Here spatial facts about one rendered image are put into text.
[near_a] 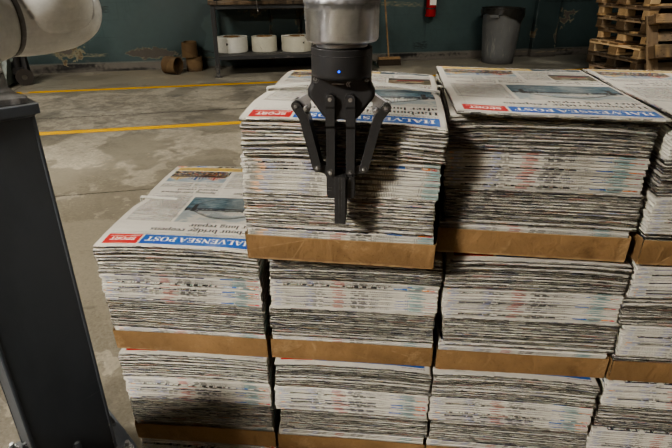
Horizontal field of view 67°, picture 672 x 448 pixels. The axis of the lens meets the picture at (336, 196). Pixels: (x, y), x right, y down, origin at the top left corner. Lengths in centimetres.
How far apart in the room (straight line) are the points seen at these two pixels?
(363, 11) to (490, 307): 53
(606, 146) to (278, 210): 48
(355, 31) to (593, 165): 40
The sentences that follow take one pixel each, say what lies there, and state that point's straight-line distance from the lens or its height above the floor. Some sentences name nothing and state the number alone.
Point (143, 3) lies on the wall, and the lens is 743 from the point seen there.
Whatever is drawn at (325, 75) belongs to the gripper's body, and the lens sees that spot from 61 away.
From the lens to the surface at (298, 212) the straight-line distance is 75.
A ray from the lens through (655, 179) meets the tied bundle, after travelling 86.
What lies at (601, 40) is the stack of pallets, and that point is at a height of 43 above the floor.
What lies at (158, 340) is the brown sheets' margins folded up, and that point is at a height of 63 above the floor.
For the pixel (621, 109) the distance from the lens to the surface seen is 82.
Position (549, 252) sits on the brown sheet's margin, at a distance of 85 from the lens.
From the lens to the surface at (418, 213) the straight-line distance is 74.
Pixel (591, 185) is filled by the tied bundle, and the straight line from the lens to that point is 83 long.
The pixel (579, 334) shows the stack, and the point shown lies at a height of 69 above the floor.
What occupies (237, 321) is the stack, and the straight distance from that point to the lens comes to 93.
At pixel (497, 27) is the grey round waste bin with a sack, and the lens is 772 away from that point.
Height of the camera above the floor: 125
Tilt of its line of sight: 24 degrees down
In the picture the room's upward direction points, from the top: straight up
